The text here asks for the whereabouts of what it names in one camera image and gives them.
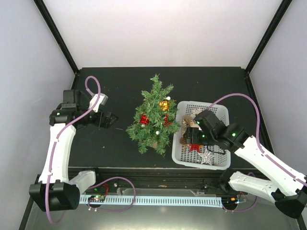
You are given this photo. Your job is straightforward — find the white perforated plastic basket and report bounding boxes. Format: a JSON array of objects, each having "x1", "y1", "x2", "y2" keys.
[{"x1": 172, "y1": 101, "x2": 231, "y2": 170}]

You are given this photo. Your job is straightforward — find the red berry sprig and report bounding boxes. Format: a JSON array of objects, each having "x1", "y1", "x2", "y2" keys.
[{"x1": 164, "y1": 114, "x2": 172, "y2": 127}]

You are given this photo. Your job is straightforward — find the red gift box ornament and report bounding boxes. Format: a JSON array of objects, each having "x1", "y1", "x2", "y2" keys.
[{"x1": 140, "y1": 115, "x2": 150, "y2": 125}]

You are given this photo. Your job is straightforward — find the small green christmas tree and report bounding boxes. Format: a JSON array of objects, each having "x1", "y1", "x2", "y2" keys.
[{"x1": 126, "y1": 74, "x2": 181, "y2": 156}]

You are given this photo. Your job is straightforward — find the gold gift box ornament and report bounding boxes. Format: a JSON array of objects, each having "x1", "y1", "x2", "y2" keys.
[{"x1": 159, "y1": 100, "x2": 170, "y2": 111}]

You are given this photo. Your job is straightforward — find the white bulb string lights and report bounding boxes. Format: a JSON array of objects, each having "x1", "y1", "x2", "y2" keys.
[{"x1": 141, "y1": 96, "x2": 171, "y2": 135}]

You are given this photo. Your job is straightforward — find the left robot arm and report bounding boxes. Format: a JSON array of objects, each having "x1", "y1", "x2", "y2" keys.
[{"x1": 29, "y1": 90, "x2": 118, "y2": 212}]

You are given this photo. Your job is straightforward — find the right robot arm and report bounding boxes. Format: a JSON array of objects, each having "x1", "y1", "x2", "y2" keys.
[{"x1": 182, "y1": 110, "x2": 307, "y2": 219}]

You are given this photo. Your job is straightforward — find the red star ornament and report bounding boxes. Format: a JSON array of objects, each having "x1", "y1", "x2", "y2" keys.
[{"x1": 188, "y1": 144, "x2": 203, "y2": 153}]

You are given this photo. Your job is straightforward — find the brown pinecone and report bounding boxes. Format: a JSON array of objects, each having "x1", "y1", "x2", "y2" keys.
[{"x1": 179, "y1": 137, "x2": 187, "y2": 145}]

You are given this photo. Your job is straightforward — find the burlap bow ornament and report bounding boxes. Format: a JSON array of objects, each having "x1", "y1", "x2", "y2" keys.
[{"x1": 182, "y1": 115, "x2": 194, "y2": 127}]

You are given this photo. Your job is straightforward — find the white wooden snowflake ornament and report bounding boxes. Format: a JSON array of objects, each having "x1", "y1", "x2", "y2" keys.
[{"x1": 191, "y1": 108, "x2": 203, "y2": 118}]

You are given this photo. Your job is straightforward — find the silver star ornament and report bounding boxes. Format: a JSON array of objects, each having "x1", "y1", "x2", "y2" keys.
[{"x1": 199, "y1": 148, "x2": 214, "y2": 165}]

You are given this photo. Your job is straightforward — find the right circuit board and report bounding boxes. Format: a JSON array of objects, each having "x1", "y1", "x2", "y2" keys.
[{"x1": 222, "y1": 197, "x2": 246, "y2": 204}]

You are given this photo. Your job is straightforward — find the circuit board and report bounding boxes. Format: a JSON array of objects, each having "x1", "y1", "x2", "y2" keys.
[
  {"x1": 88, "y1": 195, "x2": 106, "y2": 203},
  {"x1": 222, "y1": 197, "x2": 246, "y2": 204}
]

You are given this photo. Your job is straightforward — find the left circuit board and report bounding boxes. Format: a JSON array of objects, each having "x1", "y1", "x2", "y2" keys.
[{"x1": 88, "y1": 195, "x2": 106, "y2": 203}]

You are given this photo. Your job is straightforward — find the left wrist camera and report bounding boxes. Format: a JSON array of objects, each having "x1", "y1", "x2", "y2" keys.
[{"x1": 89, "y1": 93, "x2": 108, "y2": 113}]

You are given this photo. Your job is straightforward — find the black aluminium frame rail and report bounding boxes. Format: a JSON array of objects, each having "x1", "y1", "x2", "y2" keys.
[{"x1": 67, "y1": 167, "x2": 264, "y2": 192}]

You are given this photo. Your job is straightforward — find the white slotted cable duct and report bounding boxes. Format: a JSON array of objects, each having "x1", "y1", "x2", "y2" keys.
[{"x1": 79, "y1": 195, "x2": 223, "y2": 208}]

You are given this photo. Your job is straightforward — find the left black corner post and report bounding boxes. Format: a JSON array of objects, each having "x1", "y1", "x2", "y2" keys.
[{"x1": 33, "y1": 0, "x2": 80, "y2": 75}]

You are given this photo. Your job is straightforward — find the black corner post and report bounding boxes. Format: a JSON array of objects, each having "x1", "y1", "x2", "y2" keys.
[
  {"x1": 246, "y1": 0, "x2": 294, "y2": 70},
  {"x1": 33, "y1": 0, "x2": 80, "y2": 75}
]

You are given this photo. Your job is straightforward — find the right black corner post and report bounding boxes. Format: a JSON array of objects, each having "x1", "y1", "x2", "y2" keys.
[{"x1": 246, "y1": 0, "x2": 294, "y2": 70}]

